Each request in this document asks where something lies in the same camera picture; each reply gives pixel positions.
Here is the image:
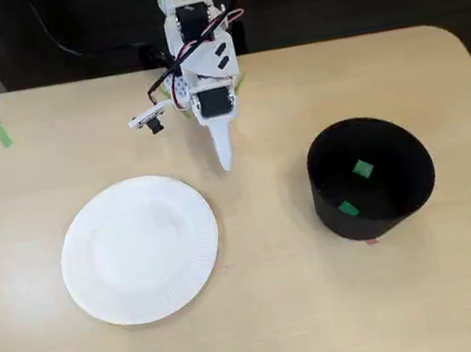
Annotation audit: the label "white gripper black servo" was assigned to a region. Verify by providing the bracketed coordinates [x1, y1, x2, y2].
[175, 32, 259, 178]

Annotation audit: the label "green cube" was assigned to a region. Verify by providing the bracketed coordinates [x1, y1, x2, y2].
[350, 156, 377, 182]
[336, 198, 361, 219]

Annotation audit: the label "black round pot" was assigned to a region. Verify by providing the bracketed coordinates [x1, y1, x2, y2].
[299, 104, 446, 249]

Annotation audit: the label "white paper plate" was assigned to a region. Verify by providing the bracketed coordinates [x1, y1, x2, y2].
[47, 164, 233, 337]

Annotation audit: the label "small wrist camera board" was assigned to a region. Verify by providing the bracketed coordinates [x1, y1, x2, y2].
[124, 98, 177, 141]

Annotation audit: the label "red white servo wires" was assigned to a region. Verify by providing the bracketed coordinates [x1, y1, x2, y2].
[161, 7, 260, 110]

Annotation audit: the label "black background cable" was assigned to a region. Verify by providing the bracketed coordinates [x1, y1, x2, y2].
[27, 0, 152, 66]

